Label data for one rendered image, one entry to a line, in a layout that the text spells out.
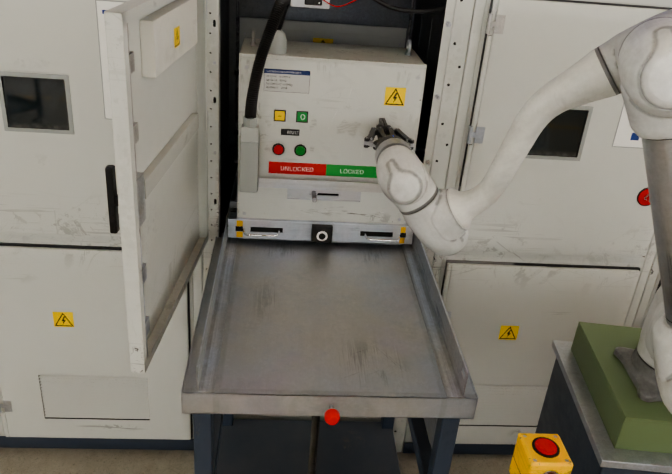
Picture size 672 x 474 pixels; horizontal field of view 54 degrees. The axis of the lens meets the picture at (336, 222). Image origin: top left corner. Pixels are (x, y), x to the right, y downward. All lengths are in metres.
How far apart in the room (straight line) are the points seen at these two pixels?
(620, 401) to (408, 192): 0.65
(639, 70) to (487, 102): 0.78
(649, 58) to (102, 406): 1.92
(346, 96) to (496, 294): 0.80
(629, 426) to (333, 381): 0.64
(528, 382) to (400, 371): 0.96
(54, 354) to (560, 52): 1.75
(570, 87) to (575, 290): 0.99
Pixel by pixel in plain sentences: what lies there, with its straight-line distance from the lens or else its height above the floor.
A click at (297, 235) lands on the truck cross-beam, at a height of 0.88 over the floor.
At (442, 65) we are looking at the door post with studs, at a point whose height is 1.39.
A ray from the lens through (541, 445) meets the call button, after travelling 1.34.
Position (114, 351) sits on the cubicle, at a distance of 2.26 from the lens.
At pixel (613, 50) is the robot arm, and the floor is 1.56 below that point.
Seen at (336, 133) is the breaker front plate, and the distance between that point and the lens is 1.84.
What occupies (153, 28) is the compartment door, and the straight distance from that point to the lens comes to 1.36.
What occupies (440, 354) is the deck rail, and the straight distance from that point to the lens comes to 1.58.
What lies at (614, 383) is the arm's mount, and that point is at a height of 0.84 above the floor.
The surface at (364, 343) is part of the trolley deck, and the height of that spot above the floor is 0.85.
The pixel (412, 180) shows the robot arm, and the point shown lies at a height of 1.25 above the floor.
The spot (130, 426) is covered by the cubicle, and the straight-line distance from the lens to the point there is 2.45.
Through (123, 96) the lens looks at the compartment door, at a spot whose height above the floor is 1.44.
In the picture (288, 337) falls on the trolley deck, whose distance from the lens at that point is 1.58.
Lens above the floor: 1.78
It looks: 26 degrees down
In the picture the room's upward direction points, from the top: 5 degrees clockwise
